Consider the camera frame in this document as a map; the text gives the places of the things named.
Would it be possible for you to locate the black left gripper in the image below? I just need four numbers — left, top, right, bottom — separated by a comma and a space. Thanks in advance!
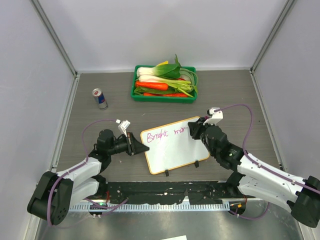
107, 132, 149, 156

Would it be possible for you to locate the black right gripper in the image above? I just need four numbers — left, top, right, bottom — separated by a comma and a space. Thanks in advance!
188, 117, 217, 157

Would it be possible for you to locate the yellow framed whiteboard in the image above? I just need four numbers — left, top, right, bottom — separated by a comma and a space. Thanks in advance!
140, 116, 210, 175

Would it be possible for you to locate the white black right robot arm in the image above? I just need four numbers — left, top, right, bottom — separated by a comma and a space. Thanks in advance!
187, 117, 320, 228

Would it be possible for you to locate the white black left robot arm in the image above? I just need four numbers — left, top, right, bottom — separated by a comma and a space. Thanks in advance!
27, 129, 150, 226

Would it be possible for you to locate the white green leek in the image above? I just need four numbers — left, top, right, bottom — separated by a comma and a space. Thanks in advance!
135, 75, 198, 94

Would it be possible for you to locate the green plastic vegetable tray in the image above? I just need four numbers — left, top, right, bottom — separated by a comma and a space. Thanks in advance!
130, 65, 198, 104

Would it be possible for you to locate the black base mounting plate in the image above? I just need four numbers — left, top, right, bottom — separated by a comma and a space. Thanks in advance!
88, 181, 244, 205

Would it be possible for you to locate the green bok choy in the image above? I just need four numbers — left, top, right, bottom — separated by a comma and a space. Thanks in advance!
136, 55, 182, 79

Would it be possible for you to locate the orange carrot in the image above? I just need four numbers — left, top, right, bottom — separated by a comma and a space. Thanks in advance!
135, 81, 169, 91

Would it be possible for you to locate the red bull drink can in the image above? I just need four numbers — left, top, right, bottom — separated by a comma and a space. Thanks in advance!
92, 88, 108, 110

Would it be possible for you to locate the white paper sheet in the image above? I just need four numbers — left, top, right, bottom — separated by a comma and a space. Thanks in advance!
167, 235, 187, 240

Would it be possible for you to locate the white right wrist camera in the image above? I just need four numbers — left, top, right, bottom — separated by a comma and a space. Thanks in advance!
204, 107, 224, 125

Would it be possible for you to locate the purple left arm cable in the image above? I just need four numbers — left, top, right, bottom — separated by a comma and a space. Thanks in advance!
46, 118, 130, 227

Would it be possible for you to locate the slotted cable duct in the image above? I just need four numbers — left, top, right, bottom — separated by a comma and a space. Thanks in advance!
69, 201, 230, 214

